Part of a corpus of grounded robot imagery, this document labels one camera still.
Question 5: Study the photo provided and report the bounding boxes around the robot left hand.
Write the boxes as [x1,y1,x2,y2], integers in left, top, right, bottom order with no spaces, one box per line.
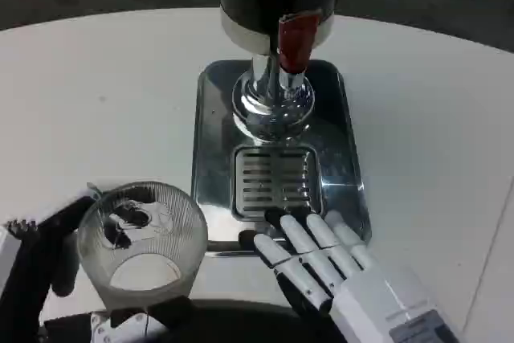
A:
[0,182,192,343]

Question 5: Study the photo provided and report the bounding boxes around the red dispenser tap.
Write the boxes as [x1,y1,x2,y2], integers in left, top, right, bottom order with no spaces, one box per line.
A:
[275,12,321,100]

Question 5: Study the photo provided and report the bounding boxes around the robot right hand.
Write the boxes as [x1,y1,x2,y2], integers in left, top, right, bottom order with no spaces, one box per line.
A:
[239,207,463,343]

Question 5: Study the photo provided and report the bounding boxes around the steel drip tray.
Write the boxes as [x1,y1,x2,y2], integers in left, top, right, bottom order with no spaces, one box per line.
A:
[190,59,373,258]

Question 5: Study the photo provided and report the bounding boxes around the clear ribbed glass cup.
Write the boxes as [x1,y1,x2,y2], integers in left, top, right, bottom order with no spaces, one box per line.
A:
[75,181,210,308]

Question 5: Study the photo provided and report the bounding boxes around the slotted steel drain grid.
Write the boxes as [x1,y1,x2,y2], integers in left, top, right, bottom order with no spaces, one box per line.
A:
[231,145,323,220]

